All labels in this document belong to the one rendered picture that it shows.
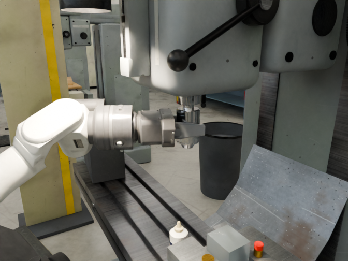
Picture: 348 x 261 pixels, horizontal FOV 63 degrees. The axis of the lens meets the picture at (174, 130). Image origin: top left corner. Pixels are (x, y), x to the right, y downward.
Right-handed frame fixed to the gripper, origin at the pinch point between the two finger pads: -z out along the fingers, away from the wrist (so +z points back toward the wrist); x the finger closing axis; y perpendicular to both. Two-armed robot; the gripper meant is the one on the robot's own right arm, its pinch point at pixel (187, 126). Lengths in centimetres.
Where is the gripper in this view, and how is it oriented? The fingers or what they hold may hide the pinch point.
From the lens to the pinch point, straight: 58.0
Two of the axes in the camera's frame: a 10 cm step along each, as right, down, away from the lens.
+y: -0.1, 9.5, 3.0
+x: -1.0, -3.0, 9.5
